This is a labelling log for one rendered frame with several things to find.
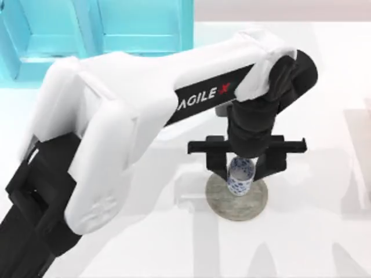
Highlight blue and white patterned cup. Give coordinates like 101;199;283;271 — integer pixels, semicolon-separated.
225;156;256;196

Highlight round grey stone coaster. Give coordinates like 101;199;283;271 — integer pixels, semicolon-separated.
205;172;268;222

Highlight light blue rack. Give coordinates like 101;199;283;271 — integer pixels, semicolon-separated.
0;0;194;81

